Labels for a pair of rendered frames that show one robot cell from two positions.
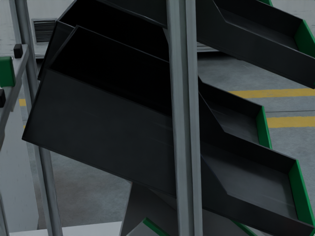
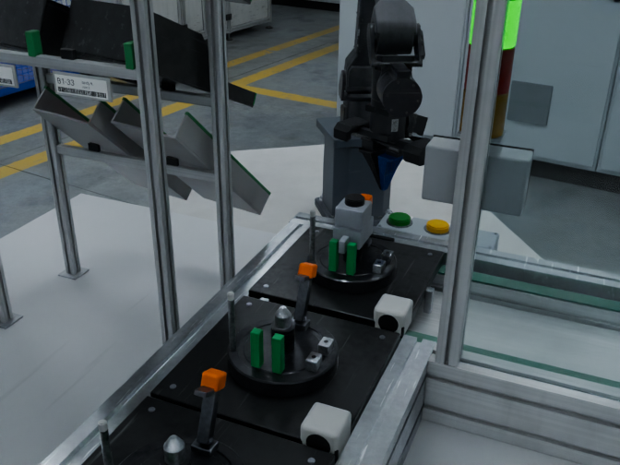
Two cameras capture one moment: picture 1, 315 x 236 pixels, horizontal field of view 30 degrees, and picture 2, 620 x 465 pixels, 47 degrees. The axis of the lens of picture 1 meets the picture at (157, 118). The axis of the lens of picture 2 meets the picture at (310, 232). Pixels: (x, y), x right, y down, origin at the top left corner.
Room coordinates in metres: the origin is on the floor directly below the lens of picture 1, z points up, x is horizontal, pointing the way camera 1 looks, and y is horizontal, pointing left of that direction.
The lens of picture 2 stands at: (-0.13, 0.83, 1.53)
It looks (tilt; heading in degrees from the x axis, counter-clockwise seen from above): 27 degrees down; 296
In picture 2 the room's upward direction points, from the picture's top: 1 degrees clockwise
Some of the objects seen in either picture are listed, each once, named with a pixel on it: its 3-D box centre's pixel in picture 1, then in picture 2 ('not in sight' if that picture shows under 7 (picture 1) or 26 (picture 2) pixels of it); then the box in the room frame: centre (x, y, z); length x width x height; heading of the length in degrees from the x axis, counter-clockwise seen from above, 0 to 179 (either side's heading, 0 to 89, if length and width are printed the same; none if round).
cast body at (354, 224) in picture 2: not in sight; (351, 220); (0.24, -0.06, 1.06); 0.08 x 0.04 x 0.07; 94
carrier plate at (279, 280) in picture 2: not in sight; (351, 274); (0.24, -0.08, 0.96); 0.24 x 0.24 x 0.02; 4
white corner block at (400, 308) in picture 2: not in sight; (392, 315); (0.13, 0.02, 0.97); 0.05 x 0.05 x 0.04; 4
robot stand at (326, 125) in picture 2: not in sight; (356, 172); (0.40, -0.48, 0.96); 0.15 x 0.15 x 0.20; 41
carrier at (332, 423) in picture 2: not in sight; (282, 333); (0.22, 0.18, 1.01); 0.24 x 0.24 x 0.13; 4
